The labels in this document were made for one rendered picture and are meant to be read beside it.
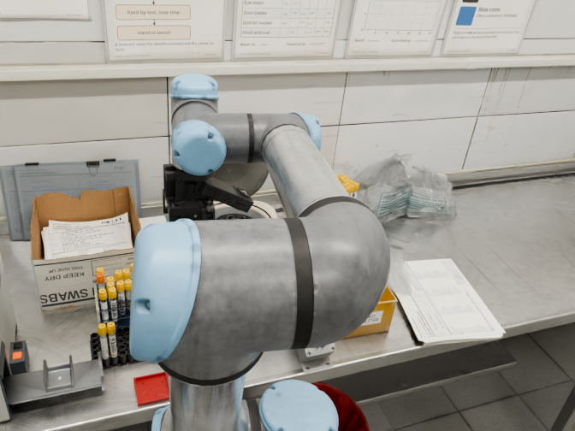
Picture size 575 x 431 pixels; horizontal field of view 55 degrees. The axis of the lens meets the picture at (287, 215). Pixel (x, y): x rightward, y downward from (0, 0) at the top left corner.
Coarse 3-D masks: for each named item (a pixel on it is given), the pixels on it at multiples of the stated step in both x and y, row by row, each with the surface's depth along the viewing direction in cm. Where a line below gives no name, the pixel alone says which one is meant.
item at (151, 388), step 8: (144, 376) 114; (152, 376) 114; (160, 376) 115; (136, 384) 112; (144, 384) 113; (152, 384) 113; (160, 384) 113; (168, 384) 113; (136, 392) 110; (144, 392) 111; (152, 392) 111; (160, 392) 112; (168, 392) 112; (144, 400) 110; (152, 400) 109; (160, 400) 110
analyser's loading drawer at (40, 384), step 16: (48, 368) 108; (64, 368) 110; (80, 368) 110; (96, 368) 110; (16, 384) 105; (32, 384) 106; (48, 384) 106; (64, 384) 105; (80, 384) 107; (96, 384) 107; (16, 400) 102
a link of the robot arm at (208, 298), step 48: (144, 240) 44; (192, 240) 44; (240, 240) 44; (288, 240) 45; (144, 288) 42; (192, 288) 42; (240, 288) 43; (288, 288) 43; (144, 336) 42; (192, 336) 43; (240, 336) 44; (288, 336) 45; (192, 384) 50; (240, 384) 58
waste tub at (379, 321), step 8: (384, 296) 133; (392, 296) 129; (384, 304) 127; (392, 304) 128; (376, 312) 127; (384, 312) 128; (392, 312) 129; (368, 320) 128; (376, 320) 129; (384, 320) 130; (360, 328) 129; (368, 328) 130; (376, 328) 131; (384, 328) 131; (352, 336) 129
